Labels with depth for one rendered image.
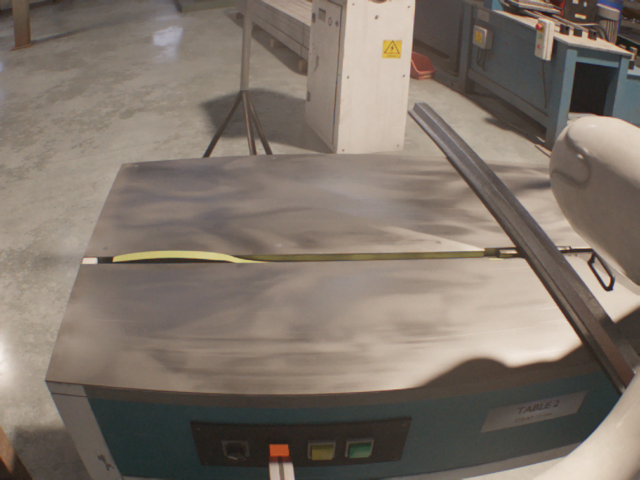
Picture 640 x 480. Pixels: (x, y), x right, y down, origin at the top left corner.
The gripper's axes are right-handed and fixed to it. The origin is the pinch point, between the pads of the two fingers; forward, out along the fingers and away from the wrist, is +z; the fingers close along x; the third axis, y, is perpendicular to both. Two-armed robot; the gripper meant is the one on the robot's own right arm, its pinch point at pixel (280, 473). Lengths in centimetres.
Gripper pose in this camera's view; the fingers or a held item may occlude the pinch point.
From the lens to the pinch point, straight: 68.3
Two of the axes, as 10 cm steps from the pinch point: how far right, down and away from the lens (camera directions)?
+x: -9.9, 0.2, -1.3
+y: 0.6, -8.3, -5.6
